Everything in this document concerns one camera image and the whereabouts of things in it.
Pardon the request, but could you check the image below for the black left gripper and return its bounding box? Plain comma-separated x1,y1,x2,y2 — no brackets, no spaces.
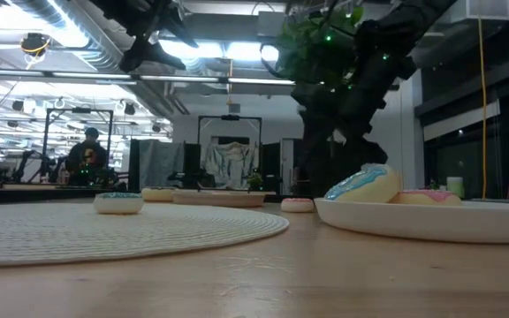
90,0,200,74

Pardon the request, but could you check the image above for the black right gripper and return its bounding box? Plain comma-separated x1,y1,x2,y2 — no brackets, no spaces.
340,26,414,133

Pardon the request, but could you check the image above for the large blue glazed donut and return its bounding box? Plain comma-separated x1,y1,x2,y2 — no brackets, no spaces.
323,163,402,204

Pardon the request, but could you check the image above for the large pink glazed donut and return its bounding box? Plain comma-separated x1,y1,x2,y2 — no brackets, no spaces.
389,189,463,207

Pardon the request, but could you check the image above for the small pink donut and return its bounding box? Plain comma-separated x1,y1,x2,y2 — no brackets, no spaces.
280,197,315,214

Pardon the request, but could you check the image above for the green leafy plant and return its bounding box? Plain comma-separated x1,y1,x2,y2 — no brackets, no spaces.
261,4,366,92

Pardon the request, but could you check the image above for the grey partition curtain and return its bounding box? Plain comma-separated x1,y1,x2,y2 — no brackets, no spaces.
138,139,185,191

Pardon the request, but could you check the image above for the pale cylindrical cup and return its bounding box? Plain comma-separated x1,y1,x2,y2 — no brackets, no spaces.
445,176,465,199

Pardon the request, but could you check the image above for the white patterned cloth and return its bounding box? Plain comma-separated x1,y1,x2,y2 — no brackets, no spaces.
203,140,258,190

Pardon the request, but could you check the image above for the person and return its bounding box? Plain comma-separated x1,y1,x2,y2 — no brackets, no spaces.
65,126,110,186

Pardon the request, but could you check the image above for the white round plate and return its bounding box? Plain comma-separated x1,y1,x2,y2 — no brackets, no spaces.
314,197,509,245

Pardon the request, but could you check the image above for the small background potted plant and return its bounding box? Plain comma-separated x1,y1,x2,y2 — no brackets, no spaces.
246,171,264,192

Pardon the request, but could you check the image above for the grey round plate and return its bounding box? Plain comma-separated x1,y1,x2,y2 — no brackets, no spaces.
172,189,267,208

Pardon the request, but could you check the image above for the small teal donut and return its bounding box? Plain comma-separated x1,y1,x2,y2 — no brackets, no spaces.
93,192,145,216

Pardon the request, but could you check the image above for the white round woven placemat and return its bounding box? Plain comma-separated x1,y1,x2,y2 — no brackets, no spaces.
0,201,290,269

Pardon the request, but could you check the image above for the black background rig frame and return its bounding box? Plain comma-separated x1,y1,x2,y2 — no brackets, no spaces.
197,114,263,191
42,107,114,180

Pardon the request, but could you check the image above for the yellow extension cable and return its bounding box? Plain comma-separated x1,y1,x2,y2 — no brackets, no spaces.
477,17,490,200

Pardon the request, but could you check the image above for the black ceiling camera fixture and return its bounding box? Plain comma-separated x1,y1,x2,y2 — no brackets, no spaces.
19,31,52,58

